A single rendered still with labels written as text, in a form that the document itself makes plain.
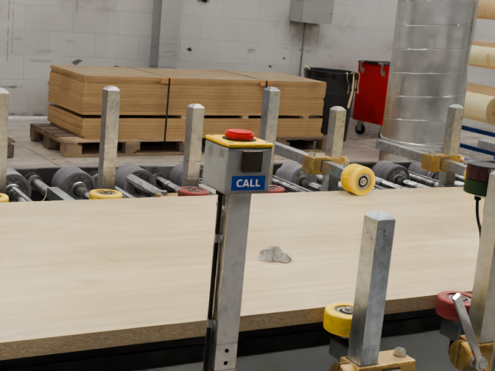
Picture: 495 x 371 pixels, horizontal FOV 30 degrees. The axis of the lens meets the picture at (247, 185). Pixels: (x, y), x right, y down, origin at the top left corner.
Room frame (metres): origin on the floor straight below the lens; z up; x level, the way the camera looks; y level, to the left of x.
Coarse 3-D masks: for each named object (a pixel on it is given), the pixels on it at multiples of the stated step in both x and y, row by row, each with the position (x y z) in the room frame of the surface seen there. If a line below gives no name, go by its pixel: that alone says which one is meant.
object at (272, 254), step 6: (270, 246) 1.82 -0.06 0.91; (276, 246) 1.79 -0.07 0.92; (264, 252) 1.78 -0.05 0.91; (270, 252) 1.76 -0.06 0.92; (276, 252) 1.78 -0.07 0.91; (282, 252) 1.78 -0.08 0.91; (258, 258) 1.76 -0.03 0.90; (264, 258) 1.75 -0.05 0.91; (270, 258) 1.76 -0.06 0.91; (276, 258) 1.77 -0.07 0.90; (282, 258) 1.76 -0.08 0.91; (288, 258) 1.76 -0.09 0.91
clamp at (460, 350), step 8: (464, 336) 1.51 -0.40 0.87; (456, 344) 1.49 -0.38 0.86; (464, 344) 1.48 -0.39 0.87; (480, 344) 1.48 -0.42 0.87; (488, 344) 1.48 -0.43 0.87; (456, 352) 1.49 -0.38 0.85; (464, 352) 1.47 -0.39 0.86; (480, 352) 1.47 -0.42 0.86; (488, 352) 1.48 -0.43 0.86; (456, 360) 1.49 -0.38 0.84; (464, 360) 1.47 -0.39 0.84; (488, 360) 1.49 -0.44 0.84; (456, 368) 1.49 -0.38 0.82; (464, 368) 1.47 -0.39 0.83; (472, 368) 1.48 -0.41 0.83; (488, 368) 1.49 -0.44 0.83
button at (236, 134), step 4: (228, 132) 1.24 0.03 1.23; (232, 132) 1.23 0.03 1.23; (236, 132) 1.23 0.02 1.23; (240, 132) 1.23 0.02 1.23; (244, 132) 1.24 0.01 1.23; (248, 132) 1.24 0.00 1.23; (252, 132) 1.24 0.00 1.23; (228, 136) 1.23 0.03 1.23; (232, 136) 1.23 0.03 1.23; (236, 136) 1.23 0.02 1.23; (240, 136) 1.23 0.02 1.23; (244, 136) 1.23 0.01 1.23; (248, 136) 1.23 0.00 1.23; (252, 136) 1.24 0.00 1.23; (240, 140) 1.23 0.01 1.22; (244, 140) 1.23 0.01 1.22; (248, 140) 1.24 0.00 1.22
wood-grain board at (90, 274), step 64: (320, 192) 2.46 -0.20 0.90; (384, 192) 2.54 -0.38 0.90; (448, 192) 2.62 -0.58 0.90; (0, 256) 1.63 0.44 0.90; (64, 256) 1.67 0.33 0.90; (128, 256) 1.70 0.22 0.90; (192, 256) 1.74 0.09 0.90; (256, 256) 1.78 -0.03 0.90; (320, 256) 1.83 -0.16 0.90; (448, 256) 1.92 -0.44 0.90; (0, 320) 1.31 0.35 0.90; (64, 320) 1.34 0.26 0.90; (128, 320) 1.36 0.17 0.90; (192, 320) 1.39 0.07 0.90; (256, 320) 1.44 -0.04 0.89; (320, 320) 1.51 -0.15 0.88
